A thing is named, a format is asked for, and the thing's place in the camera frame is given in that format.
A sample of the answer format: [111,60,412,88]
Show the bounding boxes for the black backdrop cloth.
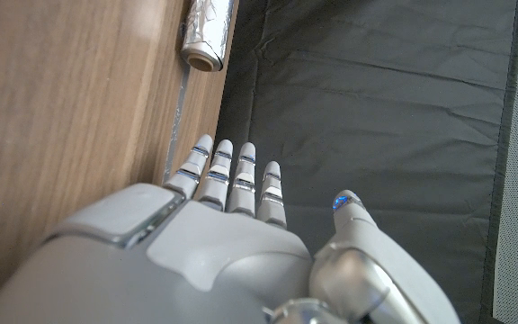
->
[213,0,518,324]

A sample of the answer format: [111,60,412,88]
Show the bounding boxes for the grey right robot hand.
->
[0,133,462,324]

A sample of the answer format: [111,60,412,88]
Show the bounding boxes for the grey tape outline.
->
[162,66,192,184]

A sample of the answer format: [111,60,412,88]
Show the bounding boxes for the silver foil bag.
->
[179,0,236,73]

